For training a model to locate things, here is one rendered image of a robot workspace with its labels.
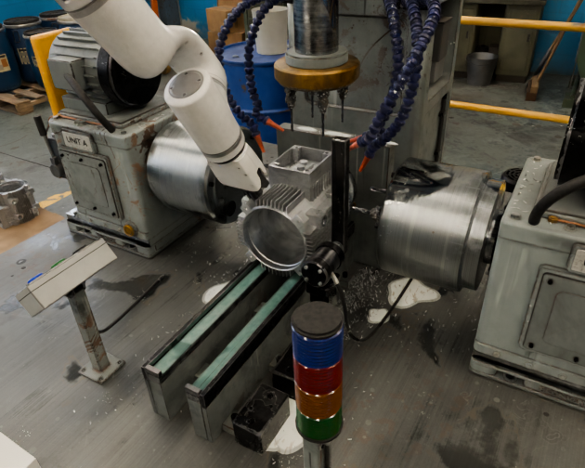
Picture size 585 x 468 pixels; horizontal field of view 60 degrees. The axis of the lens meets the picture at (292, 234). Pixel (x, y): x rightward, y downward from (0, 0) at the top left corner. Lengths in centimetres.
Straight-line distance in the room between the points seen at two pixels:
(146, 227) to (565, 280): 100
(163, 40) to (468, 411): 83
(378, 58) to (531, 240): 58
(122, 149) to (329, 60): 57
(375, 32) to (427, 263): 55
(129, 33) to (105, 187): 72
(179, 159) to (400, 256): 57
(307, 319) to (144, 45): 44
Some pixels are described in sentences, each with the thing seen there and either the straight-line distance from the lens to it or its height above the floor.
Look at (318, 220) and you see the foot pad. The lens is 103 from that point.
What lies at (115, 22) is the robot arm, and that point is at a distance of 76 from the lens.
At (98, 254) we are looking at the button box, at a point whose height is 107.
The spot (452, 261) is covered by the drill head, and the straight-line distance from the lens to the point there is 98.
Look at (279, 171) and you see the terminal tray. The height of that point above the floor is 114.
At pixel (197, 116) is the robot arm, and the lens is 86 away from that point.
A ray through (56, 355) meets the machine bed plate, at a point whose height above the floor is 80.
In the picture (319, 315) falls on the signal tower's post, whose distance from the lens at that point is 58.
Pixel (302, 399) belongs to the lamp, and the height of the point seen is 110.
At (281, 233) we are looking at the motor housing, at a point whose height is 96.
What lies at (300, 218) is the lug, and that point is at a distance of 101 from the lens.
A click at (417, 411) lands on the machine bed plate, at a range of 104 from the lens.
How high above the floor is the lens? 161
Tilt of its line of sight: 33 degrees down
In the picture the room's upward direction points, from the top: 3 degrees counter-clockwise
